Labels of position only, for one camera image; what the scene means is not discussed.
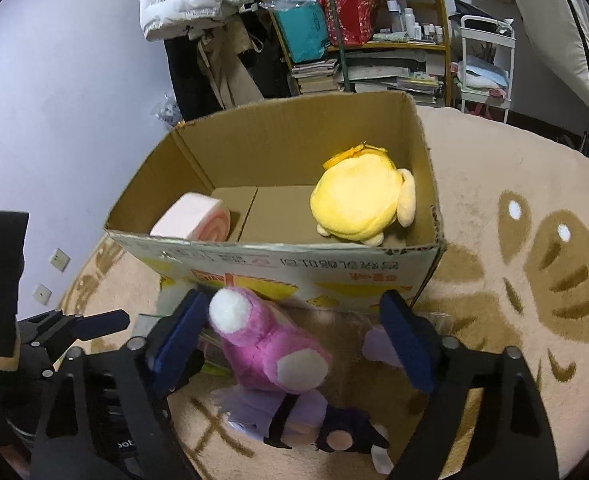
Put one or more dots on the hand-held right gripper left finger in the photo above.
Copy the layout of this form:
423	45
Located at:
177	347

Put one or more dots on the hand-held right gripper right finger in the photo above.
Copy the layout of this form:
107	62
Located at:
408	347

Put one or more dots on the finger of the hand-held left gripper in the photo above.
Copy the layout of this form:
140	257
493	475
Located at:
100	323

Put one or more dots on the pink plush toy purple dress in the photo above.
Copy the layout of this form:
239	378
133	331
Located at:
269	347

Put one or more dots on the printed cardboard box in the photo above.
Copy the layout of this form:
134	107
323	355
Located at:
284	150

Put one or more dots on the clear plastic bag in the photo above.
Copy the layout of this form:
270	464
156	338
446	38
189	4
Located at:
442	322

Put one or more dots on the pink roll cake plush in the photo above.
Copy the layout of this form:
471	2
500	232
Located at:
194	220

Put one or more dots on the yellow plush toy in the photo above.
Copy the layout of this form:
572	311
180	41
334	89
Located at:
354	197

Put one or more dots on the beige bear print rug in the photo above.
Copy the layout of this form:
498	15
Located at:
474	185

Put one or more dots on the patterned plastic bag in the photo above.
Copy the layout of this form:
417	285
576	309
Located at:
168	111

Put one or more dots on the black hanging coat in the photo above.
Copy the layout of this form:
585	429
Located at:
189	80

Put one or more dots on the pile of papers and boxes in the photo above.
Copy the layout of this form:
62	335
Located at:
394	77

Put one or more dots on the beige hanging coat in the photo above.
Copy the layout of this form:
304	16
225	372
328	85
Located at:
227	77

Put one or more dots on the blue white cloth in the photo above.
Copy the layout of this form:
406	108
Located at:
482	75

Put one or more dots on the stack of books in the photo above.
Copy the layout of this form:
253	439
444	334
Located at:
317	76

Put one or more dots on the yellow metal shelf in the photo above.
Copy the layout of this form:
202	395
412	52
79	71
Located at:
390	46

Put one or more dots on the white trolley cart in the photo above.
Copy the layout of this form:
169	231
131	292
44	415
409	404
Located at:
512	60

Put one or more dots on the row of cosmetic bottles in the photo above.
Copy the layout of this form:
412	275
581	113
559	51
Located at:
417	25

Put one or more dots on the green pole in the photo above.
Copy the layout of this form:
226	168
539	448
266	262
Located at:
338	25

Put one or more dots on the red patterned bag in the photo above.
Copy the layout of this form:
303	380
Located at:
352	17

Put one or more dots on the teal bag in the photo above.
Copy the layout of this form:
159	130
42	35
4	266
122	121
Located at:
299	27

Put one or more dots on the white softbox light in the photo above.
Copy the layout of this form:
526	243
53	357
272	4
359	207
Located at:
559	25

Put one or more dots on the white wall socket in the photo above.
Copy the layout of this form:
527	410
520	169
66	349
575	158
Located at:
42	294
59	260

